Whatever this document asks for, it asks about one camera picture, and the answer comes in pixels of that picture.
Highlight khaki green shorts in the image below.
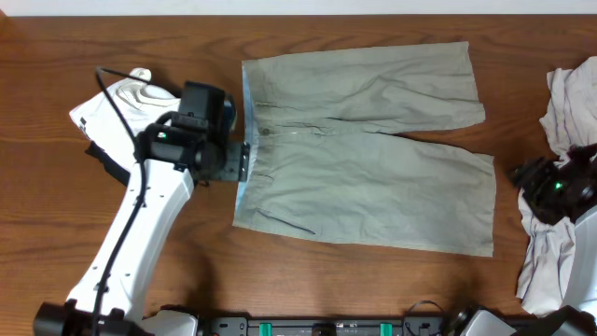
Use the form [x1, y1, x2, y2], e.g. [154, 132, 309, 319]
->
[233, 42, 496, 257]

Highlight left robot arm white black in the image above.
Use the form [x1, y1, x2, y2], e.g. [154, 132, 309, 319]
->
[33, 123, 250, 336]

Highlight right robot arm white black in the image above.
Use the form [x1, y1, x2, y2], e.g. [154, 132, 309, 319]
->
[443, 145, 596, 336]

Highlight light striped crumpled shirt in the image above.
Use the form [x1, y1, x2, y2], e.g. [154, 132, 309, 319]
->
[514, 55, 597, 318]

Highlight white folded shirt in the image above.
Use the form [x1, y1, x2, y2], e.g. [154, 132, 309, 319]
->
[69, 68, 180, 171]

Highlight black folded garment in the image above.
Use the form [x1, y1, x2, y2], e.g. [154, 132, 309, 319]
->
[85, 141, 130, 186]

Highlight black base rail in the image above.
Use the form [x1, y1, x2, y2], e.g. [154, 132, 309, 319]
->
[197, 315, 467, 336]

